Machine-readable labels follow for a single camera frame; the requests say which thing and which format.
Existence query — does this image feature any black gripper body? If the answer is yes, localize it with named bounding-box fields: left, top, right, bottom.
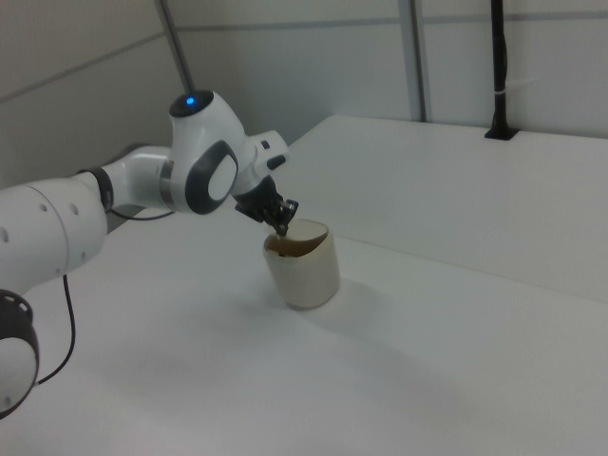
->
left=233, top=174, right=287, bottom=225

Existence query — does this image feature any white swing lid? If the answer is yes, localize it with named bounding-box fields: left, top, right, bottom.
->
left=266, top=218, right=330, bottom=258

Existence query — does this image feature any small white trash can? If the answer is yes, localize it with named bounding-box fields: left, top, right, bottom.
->
left=262, top=218, right=342, bottom=312

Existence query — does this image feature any black pole with base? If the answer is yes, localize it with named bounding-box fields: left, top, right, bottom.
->
left=484, top=0, right=519, bottom=142

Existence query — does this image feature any grey partition post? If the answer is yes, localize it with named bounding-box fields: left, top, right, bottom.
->
left=407, top=0, right=429, bottom=123
left=155, top=0, right=197, bottom=94

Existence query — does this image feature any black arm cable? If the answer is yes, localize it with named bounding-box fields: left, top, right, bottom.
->
left=38, top=204, right=176, bottom=385

